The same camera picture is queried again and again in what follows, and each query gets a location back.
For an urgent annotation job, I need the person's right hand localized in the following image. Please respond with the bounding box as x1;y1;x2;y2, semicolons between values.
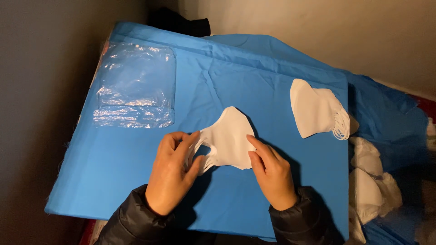
246;134;297;211

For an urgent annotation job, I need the person's left hand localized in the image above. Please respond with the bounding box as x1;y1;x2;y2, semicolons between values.
145;131;206;216

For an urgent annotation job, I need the white face masks stack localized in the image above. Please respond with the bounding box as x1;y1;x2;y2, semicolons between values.
186;106;257;176

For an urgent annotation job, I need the pile of white face masks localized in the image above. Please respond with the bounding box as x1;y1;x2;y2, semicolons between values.
290;78;351;140

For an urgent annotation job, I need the blue cloth table cover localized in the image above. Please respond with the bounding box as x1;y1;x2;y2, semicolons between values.
45;22;349;240

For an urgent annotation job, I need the heap of white masks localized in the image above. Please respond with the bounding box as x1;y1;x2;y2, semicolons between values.
348;116;403;245

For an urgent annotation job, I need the stack of clear plastic bags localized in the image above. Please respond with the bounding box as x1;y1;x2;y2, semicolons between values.
93;42;177;129

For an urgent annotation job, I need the blue cloth sheet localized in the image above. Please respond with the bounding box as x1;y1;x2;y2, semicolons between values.
347;71;430;245

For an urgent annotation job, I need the black cloth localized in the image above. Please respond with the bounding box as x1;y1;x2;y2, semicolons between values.
147;7;211;38

